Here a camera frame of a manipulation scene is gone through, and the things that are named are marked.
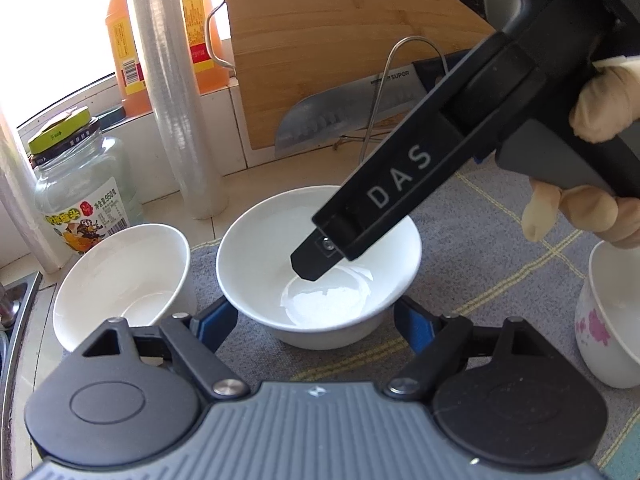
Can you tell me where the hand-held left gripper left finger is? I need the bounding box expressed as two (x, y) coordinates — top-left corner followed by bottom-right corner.
(77, 296), (251, 402)

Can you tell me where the steel sink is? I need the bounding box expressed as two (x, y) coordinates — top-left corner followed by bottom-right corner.
(0, 270), (43, 480)

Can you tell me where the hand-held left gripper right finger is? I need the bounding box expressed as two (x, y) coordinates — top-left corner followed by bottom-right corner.
(384, 295), (548, 403)

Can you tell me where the plain rimmed white bowl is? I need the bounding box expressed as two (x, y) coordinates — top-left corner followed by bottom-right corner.
(52, 224), (191, 353)

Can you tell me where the plastic wrap roll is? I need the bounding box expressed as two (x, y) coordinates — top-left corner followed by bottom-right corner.
(122, 0), (221, 221)

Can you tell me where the small floral white bowl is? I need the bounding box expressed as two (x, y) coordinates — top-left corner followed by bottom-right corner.
(574, 240), (640, 389)

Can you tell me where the large floral white bowl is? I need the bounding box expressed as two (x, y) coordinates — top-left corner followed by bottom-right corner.
(215, 185), (423, 351)

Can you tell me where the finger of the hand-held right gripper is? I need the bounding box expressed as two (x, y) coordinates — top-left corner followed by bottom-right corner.
(291, 227), (353, 283)

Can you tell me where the steel wire rack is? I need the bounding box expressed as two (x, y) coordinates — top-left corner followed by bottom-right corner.
(204, 0), (449, 161)

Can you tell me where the grey checked cloth mat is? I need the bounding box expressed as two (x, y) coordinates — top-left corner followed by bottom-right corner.
(187, 160), (640, 480)

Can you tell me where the person's right hand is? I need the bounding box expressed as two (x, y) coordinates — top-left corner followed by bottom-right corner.
(521, 56), (640, 251)

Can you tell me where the glass jar with label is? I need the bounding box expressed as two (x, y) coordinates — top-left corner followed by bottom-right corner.
(27, 106), (143, 248)

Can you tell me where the steel kitchen knife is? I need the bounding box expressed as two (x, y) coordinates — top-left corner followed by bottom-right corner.
(274, 52), (471, 161)

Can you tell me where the bamboo cutting board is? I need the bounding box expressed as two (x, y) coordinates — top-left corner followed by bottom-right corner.
(220, 0), (496, 151)

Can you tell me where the orange cooking oil bottle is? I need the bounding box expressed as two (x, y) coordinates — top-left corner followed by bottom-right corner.
(104, 0), (233, 116)

